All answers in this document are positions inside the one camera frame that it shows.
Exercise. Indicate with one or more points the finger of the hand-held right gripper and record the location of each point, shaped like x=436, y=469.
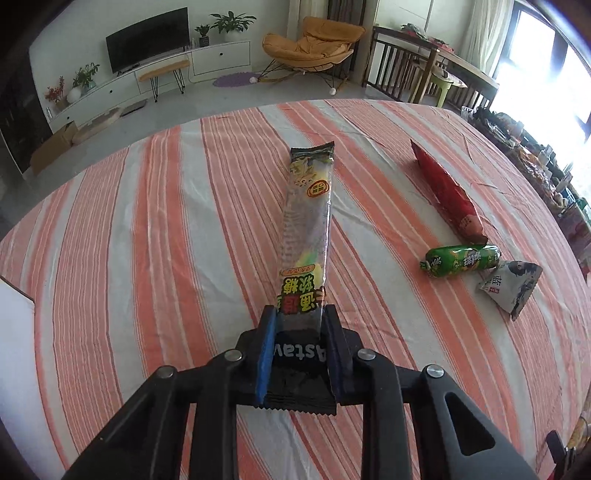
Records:
x=556, y=454

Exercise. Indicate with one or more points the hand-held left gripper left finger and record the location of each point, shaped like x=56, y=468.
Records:
x=265, y=355

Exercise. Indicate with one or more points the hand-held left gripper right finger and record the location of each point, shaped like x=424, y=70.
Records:
x=334, y=355

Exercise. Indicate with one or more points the long black-ended candy packet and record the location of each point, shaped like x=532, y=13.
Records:
x=307, y=230

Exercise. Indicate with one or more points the green sausage packet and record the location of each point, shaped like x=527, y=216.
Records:
x=461, y=261

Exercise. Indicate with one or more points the grey triangular snack packet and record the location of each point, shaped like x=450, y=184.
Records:
x=512, y=286

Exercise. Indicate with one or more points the red sausage packet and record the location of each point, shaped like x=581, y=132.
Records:
x=450, y=194

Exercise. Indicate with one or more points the purple round rug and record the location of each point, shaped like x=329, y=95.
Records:
x=235, y=79

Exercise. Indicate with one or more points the row of cluttered sill goods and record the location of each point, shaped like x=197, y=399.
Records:
x=545, y=170

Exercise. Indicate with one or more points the green plastic stool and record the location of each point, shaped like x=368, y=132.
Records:
x=443, y=85

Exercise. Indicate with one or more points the brown cardboard box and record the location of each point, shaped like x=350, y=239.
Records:
x=53, y=147

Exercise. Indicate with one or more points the white television cabinet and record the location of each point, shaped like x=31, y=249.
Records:
x=217, y=57

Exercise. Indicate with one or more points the small wooden bench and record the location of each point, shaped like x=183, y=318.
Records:
x=164, y=69

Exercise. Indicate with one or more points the orange lounge chair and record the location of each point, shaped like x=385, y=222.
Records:
x=314, y=44

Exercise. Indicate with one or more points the white round vase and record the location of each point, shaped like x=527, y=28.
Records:
x=74, y=94

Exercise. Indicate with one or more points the small green potted plant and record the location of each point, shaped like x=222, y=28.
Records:
x=203, y=36

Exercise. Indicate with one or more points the leafy potted plant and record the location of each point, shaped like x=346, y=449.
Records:
x=87, y=76

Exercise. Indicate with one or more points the large green potted plant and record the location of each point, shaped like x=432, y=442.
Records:
x=233, y=23

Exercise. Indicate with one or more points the dark display cabinet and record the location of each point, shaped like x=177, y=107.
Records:
x=23, y=124

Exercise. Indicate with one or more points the red flower arrangement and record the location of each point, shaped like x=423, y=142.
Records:
x=55, y=92

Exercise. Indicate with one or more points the black television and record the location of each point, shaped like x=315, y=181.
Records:
x=147, y=39

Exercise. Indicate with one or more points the grey curtain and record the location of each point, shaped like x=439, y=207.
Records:
x=346, y=11

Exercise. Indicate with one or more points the white curtain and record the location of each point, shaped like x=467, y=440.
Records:
x=485, y=32

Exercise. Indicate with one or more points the bright window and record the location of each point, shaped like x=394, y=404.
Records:
x=549, y=69

